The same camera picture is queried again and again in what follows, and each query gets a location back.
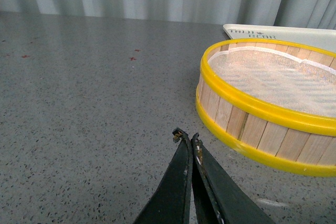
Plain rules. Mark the white mesh steamer liner cloth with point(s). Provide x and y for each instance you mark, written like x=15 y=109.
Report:
x=278 y=78

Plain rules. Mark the yellow rimmed wooden steamer basket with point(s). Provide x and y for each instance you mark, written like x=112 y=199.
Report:
x=281 y=138

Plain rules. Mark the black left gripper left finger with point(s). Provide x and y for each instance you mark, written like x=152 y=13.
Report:
x=171 y=201

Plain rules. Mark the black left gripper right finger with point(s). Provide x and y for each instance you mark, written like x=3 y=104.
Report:
x=217 y=198

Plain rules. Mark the cream rectangular bear tray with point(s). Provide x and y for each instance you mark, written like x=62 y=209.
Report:
x=319 y=38

